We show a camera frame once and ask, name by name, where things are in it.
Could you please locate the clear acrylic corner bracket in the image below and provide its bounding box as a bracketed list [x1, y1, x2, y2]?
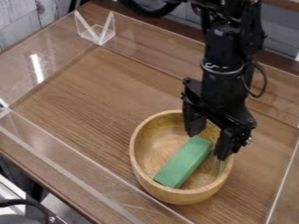
[74, 10, 116, 46]

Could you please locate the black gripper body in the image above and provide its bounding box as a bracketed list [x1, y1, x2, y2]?
[182, 59, 258, 152]

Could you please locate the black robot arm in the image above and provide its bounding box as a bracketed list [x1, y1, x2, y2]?
[119, 0, 266, 161]

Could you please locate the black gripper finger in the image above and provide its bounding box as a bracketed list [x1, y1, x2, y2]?
[182, 101, 207, 137]
[214, 128, 235, 161]

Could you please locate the black metal mount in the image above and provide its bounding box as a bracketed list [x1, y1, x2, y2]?
[23, 192, 86, 224]

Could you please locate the clear acrylic tray wall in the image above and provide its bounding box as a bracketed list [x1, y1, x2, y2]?
[0, 4, 299, 224]

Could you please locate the green rectangular block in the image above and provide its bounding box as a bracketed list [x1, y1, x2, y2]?
[154, 136, 212, 189]

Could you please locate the black cable lower left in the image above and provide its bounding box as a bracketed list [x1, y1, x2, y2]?
[0, 199, 54, 224]

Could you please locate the brown wooden bowl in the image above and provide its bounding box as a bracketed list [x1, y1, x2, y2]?
[130, 110, 234, 205]

